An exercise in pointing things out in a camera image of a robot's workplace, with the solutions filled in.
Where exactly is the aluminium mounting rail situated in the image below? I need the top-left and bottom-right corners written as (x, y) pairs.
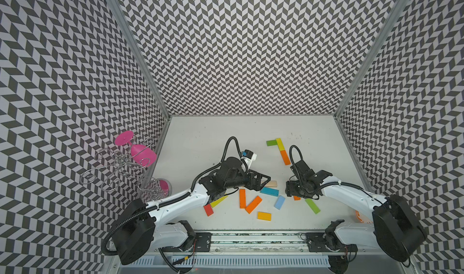
top-left (112, 230), bottom-right (410, 257)

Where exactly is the orange diagonal block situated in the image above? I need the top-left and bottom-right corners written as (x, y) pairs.
top-left (245, 196), bottom-right (262, 214)

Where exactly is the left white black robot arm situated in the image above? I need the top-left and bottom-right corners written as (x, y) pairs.
top-left (100, 146), bottom-right (271, 265)

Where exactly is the teal block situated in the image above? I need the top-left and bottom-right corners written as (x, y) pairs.
top-left (260, 187), bottom-right (279, 197)

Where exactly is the yellow block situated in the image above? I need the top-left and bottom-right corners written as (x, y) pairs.
top-left (276, 138), bottom-right (285, 151)

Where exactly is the yellow-green long block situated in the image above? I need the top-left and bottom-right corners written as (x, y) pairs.
top-left (210, 196), bottom-right (227, 208)

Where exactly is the green long block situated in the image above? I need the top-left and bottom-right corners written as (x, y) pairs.
top-left (305, 199), bottom-right (321, 214)

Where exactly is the orange patterned bowl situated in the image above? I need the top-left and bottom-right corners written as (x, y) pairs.
top-left (355, 211), bottom-right (372, 224)

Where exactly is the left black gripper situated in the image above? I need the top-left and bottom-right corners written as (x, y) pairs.
top-left (225, 168), bottom-right (271, 191)

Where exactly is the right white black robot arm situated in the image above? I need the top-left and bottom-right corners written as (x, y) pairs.
top-left (285, 145), bottom-right (428, 263)

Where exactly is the green small block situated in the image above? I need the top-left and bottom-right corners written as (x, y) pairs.
top-left (266, 140), bottom-right (277, 147)

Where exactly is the natural wood block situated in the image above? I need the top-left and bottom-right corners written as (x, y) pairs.
top-left (266, 181), bottom-right (277, 188)

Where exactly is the pink plastic wine glass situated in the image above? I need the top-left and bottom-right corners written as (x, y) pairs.
top-left (114, 130), bottom-right (157, 167)

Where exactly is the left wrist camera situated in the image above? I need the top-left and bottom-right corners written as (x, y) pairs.
top-left (242, 150), bottom-right (257, 167)

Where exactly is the red small block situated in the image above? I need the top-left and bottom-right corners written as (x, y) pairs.
top-left (204, 204), bottom-right (214, 217)

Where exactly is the orange vertical block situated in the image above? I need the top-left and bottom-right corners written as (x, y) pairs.
top-left (239, 189), bottom-right (247, 209)

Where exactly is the silver wire glass rack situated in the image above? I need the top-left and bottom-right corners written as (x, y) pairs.
top-left (79, 140), bottom-right (156, 195)

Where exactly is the light blue small block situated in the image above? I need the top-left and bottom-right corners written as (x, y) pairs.
top-left (274, 196), bottom-right (285, 210)

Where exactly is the yellow-orange bottom block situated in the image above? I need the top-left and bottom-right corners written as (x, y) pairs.
top-left (257, 212), bottom-right (272, 222)

